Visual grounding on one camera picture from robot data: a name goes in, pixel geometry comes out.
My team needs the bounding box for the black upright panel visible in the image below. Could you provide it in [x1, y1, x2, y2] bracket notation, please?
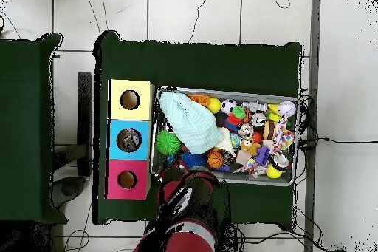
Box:
[77, 71, 93, 177]

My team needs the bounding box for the mint green waffle cloth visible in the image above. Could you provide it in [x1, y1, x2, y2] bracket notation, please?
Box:
[159, 91, 224, 155]

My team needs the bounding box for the wire mesh metal bin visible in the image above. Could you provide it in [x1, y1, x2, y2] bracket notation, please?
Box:
[150, 86, 301, 187]

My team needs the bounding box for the thin black cable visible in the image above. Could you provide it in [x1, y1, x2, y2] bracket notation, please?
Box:
[188, 0, 214, 44]
[298, 136, 378, 146]

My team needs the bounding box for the blue spiky rubber ball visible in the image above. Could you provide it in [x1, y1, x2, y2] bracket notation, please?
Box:
[181, 152, 207, 169]

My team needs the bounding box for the wooden box with three holes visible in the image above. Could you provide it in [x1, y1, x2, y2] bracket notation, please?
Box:
[103, 78, 157, 201]

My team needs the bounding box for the green spiky creature toy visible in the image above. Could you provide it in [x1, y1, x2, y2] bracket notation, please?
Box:
[231, 106, 247, 120]

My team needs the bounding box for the brown plush monkey toy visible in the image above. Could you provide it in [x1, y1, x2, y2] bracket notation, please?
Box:
[240, 138, 262, 157]

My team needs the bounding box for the white baseball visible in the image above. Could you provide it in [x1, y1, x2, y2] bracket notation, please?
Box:
[278, 101, 297, 118]

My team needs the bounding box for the green spiky rubber ball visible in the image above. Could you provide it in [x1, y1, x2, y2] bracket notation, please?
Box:
[155, 129, 182, 157]

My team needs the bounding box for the dark grey round base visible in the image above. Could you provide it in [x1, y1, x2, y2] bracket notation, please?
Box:
[51, 175, 87, 209]

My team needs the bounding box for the dark green tablecloth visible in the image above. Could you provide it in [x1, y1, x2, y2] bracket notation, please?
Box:
[0, 32, 69, 225]
[92, 29, 303, 231]

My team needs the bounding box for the yellow plastic ball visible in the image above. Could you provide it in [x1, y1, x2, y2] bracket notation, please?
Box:
[207, 97, 221, 115]

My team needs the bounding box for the orange plastic brick toy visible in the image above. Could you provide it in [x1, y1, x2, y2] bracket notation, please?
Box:
[187, 94, 211, 107]

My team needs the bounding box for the small orange basketball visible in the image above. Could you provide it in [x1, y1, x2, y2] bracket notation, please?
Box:
[207, 150, 224, 169]

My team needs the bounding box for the clear blue plastic packet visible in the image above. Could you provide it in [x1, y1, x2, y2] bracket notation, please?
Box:
[121, 137, 142, 151]

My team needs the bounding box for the grey metal bar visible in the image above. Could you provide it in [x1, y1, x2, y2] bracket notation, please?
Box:
[303, 0, 323, 252]

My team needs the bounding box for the small soccer ball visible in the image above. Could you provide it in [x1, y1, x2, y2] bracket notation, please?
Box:
[220, 98, 238, 116]

